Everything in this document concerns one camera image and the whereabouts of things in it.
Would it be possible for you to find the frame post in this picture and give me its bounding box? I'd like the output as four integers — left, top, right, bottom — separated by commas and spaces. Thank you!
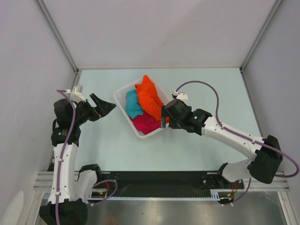
240, 0, 290, 71
34, 0, 78, 74

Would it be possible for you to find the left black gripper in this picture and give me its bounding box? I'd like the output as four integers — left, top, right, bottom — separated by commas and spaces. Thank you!
71, 93, 115, 126

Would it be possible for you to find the magenta t-shirt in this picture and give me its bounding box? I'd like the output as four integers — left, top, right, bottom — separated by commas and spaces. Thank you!
131, 112, 161, 135

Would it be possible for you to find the orange t-shirt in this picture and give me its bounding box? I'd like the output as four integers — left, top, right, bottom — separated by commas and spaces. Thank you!
135, 75, 164, 121

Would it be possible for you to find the white plastic basket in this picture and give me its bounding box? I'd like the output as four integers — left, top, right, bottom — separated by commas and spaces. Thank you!
113, 78, 171, 139

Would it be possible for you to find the left rear frame post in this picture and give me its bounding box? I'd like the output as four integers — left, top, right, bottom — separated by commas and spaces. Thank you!
34, 0, 78, 74

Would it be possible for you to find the right rear frame post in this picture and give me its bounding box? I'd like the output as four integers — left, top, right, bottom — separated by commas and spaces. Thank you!
240, 0, 290, 71

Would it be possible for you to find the white slotted cable duct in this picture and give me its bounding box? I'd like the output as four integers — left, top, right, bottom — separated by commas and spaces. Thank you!
43, 190, 233, 202

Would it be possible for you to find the aluminium frame rail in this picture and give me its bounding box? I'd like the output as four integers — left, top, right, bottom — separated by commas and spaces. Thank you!
34, 172, 290, 192

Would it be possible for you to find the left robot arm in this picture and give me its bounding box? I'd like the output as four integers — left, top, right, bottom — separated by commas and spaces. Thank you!
39, 90, 116, 225

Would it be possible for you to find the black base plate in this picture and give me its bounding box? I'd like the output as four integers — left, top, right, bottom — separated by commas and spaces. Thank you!
101, 171, 244, 198

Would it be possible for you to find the teal t-shirt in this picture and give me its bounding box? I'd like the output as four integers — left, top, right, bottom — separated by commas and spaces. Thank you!
125, 90, 143, 119

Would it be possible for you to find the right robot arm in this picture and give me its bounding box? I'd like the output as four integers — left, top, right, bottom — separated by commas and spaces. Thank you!
161, 99, 283, 188

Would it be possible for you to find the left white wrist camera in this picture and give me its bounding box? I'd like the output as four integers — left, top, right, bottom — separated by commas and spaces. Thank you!
66, 85, 86, 103

